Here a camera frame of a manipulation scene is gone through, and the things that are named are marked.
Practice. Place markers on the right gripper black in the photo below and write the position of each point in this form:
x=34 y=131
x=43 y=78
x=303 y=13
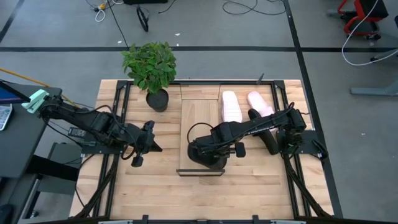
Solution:
x=211 y=147

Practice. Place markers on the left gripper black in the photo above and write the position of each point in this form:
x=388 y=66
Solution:
x=144 y=143

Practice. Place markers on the black slide sandal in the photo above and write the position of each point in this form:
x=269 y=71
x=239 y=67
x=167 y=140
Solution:
x=269 y=144
x=205 y=163

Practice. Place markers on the pink slide sandal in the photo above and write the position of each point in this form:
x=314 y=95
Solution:
x=259 y=102
x=231 y=107

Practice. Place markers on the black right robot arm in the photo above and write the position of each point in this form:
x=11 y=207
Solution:
x=248 y=129

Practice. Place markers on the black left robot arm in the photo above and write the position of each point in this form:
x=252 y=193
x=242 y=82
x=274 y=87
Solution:
x=99 y=123

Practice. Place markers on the green potted plant black pot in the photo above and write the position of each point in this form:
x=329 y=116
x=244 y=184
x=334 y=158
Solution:
x=150 y=67

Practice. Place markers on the black power adapter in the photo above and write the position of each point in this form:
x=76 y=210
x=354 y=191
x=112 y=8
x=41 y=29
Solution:
x=77 y=132

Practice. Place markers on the mint green stapler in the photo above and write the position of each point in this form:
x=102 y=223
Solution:
x=35 y=100

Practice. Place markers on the black desk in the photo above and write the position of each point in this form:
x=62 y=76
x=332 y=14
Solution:
x=18 y=149

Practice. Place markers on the black box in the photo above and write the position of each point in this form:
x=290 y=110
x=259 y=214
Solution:
x=146 y=1

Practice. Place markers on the grey calculator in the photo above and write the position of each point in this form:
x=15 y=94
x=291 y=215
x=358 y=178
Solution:
x=4 y=116

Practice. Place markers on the black tablet screen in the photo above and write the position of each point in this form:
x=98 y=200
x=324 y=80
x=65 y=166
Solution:
x=9 y=95

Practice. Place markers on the grey desk leg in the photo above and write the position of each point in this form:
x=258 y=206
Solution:
x=373 y=91

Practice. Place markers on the red and black cart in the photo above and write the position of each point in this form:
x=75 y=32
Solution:
x=359 y=9

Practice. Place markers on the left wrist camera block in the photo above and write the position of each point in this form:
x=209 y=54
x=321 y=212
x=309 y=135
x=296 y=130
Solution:
x=137 y=161

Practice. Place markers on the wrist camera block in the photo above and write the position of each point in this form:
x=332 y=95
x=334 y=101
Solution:
x=137 y=161
x=240 y=150

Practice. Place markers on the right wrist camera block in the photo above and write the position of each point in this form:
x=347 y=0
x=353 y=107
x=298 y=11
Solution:
x=240 y=150

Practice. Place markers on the black frame wooden shelf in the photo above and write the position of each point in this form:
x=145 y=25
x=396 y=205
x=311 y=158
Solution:
x=199 y=115

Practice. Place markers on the black aluminium table frame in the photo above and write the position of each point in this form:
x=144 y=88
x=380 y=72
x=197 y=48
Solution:
x=236 y=82

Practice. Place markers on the small black angled bracket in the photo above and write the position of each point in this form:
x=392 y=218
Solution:
x=260 y=80

